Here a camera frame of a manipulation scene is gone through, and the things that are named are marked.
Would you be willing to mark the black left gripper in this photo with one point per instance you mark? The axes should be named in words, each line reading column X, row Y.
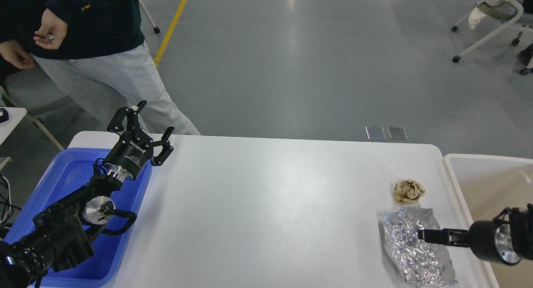
column 132, row 153

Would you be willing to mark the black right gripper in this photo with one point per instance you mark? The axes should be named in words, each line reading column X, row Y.
column 488, row 240

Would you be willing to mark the silver foil bag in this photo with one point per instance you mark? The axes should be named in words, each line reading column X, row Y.
column 421, row 264

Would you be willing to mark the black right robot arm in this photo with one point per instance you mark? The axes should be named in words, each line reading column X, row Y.
column 521, row 224

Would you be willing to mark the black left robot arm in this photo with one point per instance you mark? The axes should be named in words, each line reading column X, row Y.
column 65, row 231

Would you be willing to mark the person's left hand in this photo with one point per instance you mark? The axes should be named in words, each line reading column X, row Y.
column 50, row 24

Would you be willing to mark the person's right hand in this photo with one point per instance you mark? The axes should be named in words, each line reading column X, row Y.
column 14, row 53

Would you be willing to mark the crumpled brown paper ball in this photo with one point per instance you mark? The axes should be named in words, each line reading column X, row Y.
column 408, row 191

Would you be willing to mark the white chair leg with caster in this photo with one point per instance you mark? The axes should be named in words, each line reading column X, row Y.
column 155, row 28

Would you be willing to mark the person in dark hoodie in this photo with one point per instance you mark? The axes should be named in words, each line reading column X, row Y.
column 103, row 62

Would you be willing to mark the right metal floor plate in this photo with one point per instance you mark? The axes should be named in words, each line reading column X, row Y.
column 397, row 133

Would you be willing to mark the metal floor plate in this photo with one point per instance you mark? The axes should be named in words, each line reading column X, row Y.
column 375, row 133
column 397, row 133

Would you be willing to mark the white side table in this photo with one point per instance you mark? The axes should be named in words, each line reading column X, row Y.
column 11, row 117

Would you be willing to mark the left metal floor plate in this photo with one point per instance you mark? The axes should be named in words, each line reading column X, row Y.
column 375, row 133

